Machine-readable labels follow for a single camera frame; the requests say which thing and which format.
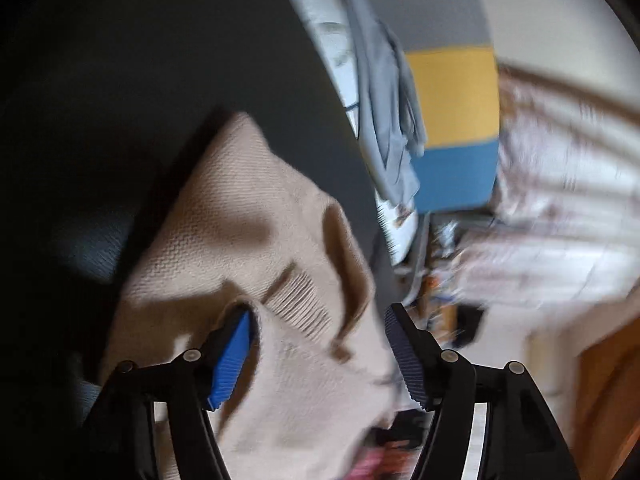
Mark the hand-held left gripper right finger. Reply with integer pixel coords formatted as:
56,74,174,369
383,302,576,480

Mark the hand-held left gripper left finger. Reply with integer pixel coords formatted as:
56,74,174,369
80,305,256,480

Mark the beige knit sweater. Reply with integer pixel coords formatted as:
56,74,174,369
100,110,431,480

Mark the wooden desk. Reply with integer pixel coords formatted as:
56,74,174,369
417,260,483,348

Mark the pink blanket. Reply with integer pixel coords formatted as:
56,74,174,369
345,447,426,480

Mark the white striped curtain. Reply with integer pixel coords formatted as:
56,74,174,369
435,60,640,311

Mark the grey-blue garment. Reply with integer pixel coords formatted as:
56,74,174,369
332,0,428,206

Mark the grey yellow blue chair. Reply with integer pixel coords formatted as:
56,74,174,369
275,0,502,311

